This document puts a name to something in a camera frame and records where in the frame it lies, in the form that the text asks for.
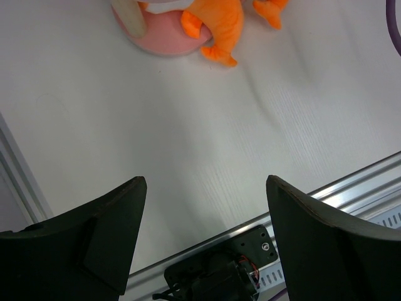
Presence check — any aluminium front frame rail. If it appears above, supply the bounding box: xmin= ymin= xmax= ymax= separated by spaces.
xmin=121 ymin=153 xmax=400 ymax=300

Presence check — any orange shrimp plush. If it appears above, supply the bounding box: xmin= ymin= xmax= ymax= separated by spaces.
xmin=253 ymin=0 xmax=289 ymax=30
xmin=161 ymin=0 xmax=244 ymax=67

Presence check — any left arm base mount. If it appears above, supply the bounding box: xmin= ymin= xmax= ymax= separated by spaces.
xmin=152 ymin=226 xmax=278 ymax=301

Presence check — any aluminium left frame rail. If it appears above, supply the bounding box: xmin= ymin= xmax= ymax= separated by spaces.
xmin=1 ymin=117 xmax=54 ymax=224

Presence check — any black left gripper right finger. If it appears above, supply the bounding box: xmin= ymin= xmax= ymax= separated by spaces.
xmin=266 ymin=175 xmax=400 ymax=300

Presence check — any pink three-tier toy shelf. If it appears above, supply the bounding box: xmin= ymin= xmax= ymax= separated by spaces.
xmin=111 ymin=1 xmax=212 ymax=56

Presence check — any aluminium frame rail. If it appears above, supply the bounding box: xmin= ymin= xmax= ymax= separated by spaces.
xmin=121 ymin=153 xmax=400 ymax=300
xmin=1 ymin=117 xmax=54 ymax=224

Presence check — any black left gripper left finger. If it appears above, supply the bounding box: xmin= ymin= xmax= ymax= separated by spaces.
xmin=1 ymin=176 xmax=147 ymax=300

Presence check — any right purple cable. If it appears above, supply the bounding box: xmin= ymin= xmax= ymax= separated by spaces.
xmin=385 ymin=0 xmax=401 ymax=57

